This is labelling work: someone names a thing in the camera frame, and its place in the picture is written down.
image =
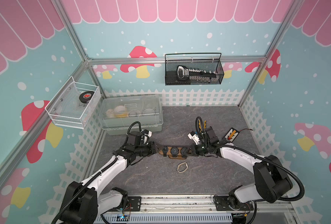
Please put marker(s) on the black round-face watch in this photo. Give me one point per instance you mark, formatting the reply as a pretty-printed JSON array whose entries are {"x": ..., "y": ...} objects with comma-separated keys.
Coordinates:
[{"x": 184, "y": 152}]

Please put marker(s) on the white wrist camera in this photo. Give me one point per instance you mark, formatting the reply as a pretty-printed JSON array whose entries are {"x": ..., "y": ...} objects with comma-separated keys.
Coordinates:
[
  {"x": 195, "y": 137},
  {"x": 146, "y": 134}
]

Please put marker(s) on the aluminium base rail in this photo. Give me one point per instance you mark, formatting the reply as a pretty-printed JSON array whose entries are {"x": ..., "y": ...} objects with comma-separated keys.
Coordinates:
[{"x": 187, "y": 209}]

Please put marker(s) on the black connector board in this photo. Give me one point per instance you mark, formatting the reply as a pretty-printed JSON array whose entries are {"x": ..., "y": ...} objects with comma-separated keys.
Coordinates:
[{"x": 231, "y": 135}]

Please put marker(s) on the translucent plastic storage box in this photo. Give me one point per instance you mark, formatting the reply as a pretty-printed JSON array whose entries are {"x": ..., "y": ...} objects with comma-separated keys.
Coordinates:
[{"x": 117, "y": 114}]

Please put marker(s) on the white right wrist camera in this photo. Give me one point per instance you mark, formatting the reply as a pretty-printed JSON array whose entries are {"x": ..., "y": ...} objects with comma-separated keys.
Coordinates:
[{"x": 195, "y": 137}]

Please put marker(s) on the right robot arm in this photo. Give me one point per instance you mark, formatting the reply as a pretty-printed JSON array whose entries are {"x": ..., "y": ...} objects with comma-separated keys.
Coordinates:
[{"x": 272, "y": 181}]

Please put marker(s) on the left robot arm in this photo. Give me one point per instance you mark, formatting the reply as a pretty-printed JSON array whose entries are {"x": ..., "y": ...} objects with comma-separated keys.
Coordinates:
[{"x": 83, "y": 201}]

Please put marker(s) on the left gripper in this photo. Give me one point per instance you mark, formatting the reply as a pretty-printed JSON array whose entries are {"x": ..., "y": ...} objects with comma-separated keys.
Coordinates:
[{"x": 152, "y": 149}]

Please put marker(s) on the black silver tool in basket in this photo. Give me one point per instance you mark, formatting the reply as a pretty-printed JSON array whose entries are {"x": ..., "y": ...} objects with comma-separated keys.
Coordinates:
[{"x": 191, "y": 75}]

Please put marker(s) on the black tape roll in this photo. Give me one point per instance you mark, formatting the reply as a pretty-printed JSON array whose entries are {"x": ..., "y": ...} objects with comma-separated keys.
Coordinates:
[{"x": 86, "y": 96}]

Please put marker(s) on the black band watch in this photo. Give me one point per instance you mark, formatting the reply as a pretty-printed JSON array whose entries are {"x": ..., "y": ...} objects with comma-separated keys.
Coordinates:
[{"x": 165, "y": 150}]

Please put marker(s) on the black wire mesh basket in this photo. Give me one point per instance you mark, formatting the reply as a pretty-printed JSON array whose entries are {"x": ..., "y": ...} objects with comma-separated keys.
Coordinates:
[{"x": 209, "y": 62}]

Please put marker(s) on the yellow black pliers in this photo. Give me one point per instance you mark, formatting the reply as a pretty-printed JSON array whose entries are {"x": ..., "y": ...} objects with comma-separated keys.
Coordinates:
[{"x": 201, "y": 125}]

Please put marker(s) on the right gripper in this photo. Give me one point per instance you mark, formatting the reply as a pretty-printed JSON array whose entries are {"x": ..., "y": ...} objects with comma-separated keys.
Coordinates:
[{"x": 196, "y": 151}]

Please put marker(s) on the chunky black sport watch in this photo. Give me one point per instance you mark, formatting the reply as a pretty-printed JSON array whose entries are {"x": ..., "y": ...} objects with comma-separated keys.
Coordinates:
[{"x": 174, "y": 151}]

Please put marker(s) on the beige strap watch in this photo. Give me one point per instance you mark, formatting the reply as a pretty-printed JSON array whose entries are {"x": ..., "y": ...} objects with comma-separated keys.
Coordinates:
[{"x": 182, "y": 167}]

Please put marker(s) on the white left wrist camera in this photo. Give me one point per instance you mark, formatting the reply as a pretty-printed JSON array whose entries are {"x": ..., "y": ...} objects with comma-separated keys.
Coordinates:
[{"x": 146, "y": 134}]

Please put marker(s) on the wooden watch stand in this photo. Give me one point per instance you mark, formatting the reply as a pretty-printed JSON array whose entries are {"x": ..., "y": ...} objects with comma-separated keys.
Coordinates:
[{"x": 179, "y": 155}]

